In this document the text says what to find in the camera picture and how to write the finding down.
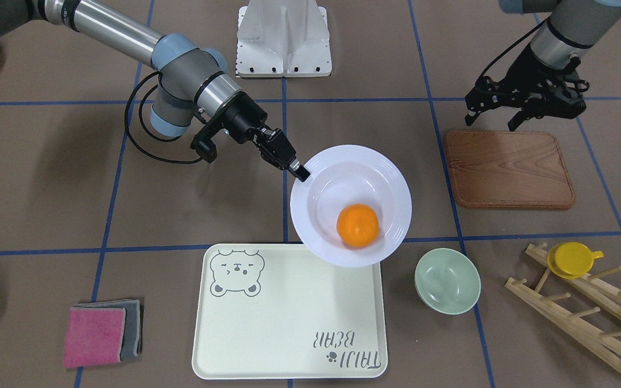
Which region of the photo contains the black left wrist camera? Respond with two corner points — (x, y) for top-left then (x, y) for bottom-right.
(532, 68), (590, 120)

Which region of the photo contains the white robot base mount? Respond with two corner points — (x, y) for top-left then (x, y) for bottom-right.
(235, 1), (333, 78)

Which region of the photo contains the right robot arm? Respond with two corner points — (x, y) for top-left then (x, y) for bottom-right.
(0, 1), (310, 181)

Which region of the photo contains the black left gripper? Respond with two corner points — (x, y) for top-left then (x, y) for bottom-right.
(464, 45), (576, 132)

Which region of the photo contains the mint green bowl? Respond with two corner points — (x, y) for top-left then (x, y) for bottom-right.
(414, 248), (481, 315)

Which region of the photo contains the grey cloth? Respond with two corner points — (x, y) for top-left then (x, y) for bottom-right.
(73, 299), (141, 361)

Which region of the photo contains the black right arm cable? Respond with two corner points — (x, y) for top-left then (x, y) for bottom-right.
(124, 70), (206, 164)

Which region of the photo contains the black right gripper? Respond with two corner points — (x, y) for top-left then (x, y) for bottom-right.
(219, 93), (311, 182)

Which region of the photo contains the cream bear print tray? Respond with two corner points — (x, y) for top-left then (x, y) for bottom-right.
(191, 244), (389, 380)

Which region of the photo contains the pink cloth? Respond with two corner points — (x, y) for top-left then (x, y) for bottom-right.
(63, 307), (126, 369)

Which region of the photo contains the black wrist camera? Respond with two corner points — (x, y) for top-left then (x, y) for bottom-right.
(532, 68), (590, 120)
(190, 119), (226, 164)

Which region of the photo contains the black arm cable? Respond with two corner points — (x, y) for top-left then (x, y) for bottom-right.
(478, 16), (551, 81)
(124, 70), (206, 164)

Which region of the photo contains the white round plate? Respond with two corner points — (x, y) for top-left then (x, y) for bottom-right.
(290, 145), (412, 267)

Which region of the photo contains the wooden dish rack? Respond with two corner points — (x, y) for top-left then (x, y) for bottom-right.
(505, 243), (621, 374)

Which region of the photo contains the wooden cutting board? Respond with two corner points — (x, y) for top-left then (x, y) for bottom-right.
(443, 130), (576, 210)

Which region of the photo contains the yellow cup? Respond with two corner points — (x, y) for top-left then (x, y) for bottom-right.
(546, 241), (604, 279)

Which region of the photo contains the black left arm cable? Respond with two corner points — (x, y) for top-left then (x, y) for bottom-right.
(478, 16), (551, 81)

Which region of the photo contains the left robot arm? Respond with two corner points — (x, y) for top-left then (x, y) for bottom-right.
(464, 1), (621, 131)

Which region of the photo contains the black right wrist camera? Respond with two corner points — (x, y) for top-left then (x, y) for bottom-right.
(190, 119), (226, 164)

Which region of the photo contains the orange fruit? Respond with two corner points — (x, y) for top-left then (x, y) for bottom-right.
(336, 204), (380, 248)

